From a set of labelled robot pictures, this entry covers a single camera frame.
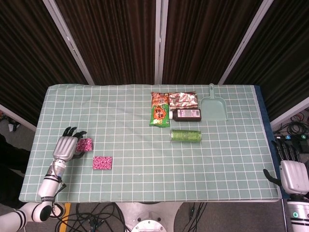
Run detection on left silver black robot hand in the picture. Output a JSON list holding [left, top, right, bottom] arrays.
[[52, 126, 87, 162]]

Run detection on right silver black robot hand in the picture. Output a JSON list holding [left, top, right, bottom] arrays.
[[263, 140, 309, 195]]

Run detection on pink patterned packet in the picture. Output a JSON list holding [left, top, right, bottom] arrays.
[[92, 156, 113, 170], [74, 137, 93, 153]]

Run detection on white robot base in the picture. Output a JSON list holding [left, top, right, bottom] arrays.
[[115, 202, 182, 232]]

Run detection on black power strip lit buttons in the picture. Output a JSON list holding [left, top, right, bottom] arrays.
[[274, 134, 309, 145]]

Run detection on black trouser leg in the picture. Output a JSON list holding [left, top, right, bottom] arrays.
[[0, 134, 32, 208]]

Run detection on white black sneaker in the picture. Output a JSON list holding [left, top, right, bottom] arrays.
[[51, 202, 66, 217]]

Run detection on yellow floor tape strip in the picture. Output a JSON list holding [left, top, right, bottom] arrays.
[[59, 202, 72, 232]]

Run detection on green checked tablecloth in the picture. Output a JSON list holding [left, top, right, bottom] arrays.
[[18, 84, 282, 203]]

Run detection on green orange snack bag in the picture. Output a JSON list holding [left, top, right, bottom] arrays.
[[148, 91, 171, 128]]

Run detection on pale green plastic dustpan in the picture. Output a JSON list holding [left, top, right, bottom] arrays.
[[200, 83, 228, 121]]

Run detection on brown bottle white cap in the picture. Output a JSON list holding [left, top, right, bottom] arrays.
[[169, 108, 202, 122]]

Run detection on red white snack packet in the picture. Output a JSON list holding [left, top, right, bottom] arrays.
[[168, 91, 199, 111]]

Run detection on black background cable bundle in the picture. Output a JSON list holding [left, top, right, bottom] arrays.
[[272, 108, 309, 136]]

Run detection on white partition base rail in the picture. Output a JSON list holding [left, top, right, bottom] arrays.
[[0, 103, 37, 132], [269, 96, 309, 128]]

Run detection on black floor cable tangle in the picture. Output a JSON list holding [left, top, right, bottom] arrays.
[[55, 202, 130, 232]]

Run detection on white partition post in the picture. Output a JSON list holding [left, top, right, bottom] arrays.
[[218, 0, 275, 85], [42, 0, 95, 85], [154, 0, 169, 85]]

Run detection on black cable with green plug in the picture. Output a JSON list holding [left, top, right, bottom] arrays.
[[183, 202, 209, 232]]

